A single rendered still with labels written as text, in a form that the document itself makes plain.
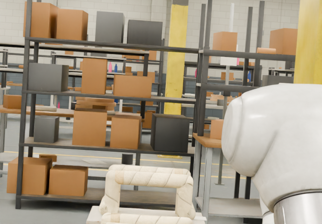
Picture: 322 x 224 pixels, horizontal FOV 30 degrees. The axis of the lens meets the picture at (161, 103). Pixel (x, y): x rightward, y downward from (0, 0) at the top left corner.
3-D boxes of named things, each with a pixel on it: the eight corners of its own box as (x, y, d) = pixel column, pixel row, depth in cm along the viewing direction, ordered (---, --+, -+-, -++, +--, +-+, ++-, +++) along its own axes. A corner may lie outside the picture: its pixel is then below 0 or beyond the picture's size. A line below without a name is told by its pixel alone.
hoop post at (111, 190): (117, 216, 139) (120, 176, 139) (117, 219, 136) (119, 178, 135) (103, 215, 139) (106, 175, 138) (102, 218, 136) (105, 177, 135)
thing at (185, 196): (189, 220, 139) (192, 180, 139) (190, 224, 136) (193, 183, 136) (176, 219, 139) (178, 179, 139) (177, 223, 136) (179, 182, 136)
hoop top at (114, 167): (189, 180, 147) (190, 168, 147) (190, 183, 144) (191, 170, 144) (108, 175, 147) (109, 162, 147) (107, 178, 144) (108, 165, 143)
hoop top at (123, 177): (191, 187, 139) (192, 174, 139) (193, 190, 136) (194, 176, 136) (105, 182, 139) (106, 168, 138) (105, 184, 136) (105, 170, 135)
